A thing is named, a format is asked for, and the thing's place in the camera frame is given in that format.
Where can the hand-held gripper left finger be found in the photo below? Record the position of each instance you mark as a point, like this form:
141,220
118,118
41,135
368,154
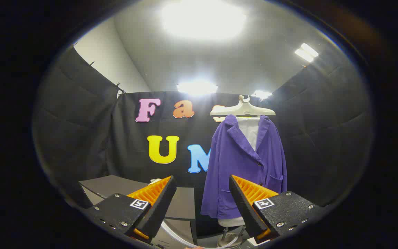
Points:
159,204

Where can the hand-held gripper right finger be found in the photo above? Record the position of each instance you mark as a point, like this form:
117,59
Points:
242,204

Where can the white garment steamer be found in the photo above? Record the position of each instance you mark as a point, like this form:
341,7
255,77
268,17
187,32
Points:
154,180

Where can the white clothes hanger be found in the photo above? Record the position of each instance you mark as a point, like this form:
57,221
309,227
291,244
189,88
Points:
242,109

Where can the grey table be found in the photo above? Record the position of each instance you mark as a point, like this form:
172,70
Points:
183,204

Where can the metal mannequin stand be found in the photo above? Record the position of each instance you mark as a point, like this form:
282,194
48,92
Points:
230,238

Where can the white mannequin torso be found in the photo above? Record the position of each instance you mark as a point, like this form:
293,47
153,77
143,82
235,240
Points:
250,133

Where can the black backdrop cloth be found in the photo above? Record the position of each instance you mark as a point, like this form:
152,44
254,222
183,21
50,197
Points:
81,131

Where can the ceiling light panel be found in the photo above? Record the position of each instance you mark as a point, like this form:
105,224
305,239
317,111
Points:
202,19
197,87
262,94
306,52

